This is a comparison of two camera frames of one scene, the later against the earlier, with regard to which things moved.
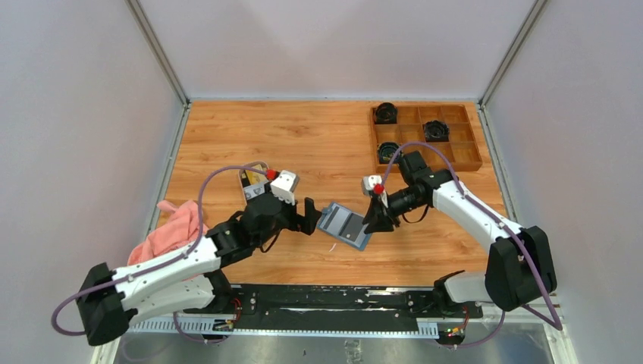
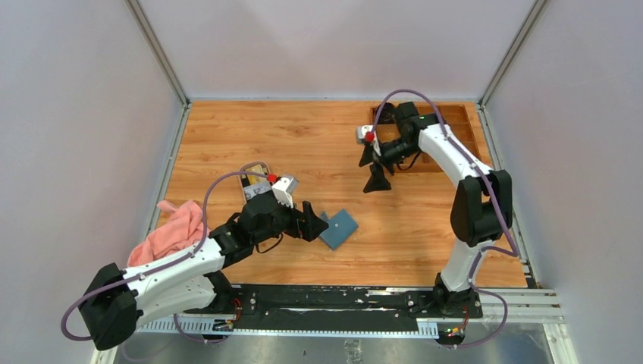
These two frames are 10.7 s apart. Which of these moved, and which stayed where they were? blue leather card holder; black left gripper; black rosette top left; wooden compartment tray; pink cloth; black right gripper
Moved: blue leather card holder; black right gripper
Stayed: pink cloth; wooden compartment tray; black rosette top left; black left gripper
